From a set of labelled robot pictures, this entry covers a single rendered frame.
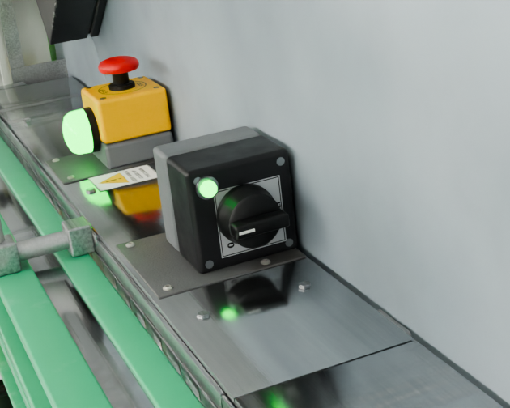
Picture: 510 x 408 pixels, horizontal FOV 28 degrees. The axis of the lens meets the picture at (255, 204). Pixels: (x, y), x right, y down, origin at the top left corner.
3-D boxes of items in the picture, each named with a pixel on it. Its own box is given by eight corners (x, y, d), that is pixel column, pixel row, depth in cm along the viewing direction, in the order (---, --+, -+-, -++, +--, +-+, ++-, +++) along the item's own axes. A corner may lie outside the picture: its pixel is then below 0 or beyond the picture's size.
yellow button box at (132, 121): (159, 138, 107) (91, 153, 105) (148, 69, 105) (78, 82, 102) (180, 154, 101) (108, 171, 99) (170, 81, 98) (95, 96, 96)
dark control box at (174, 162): (262, 215, 83) (165, 241, 80) (251, 122, 80) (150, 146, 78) (306, 248, 76) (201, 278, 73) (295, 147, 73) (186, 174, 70)
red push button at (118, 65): (98, 91, 102) (92, 58, 100) (136, 83, 103) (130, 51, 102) (108, 99, 98) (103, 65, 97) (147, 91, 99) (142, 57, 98)
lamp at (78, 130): (91, 145, 103) (63, 151, 102) (84, 102, 102) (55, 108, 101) (103, 155, 99) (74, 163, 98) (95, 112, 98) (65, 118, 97)
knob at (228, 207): (276, 234, 75) (295, 248, 72) (219, 249, 73) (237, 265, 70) (269, 176, 73) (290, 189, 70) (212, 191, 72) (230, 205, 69)
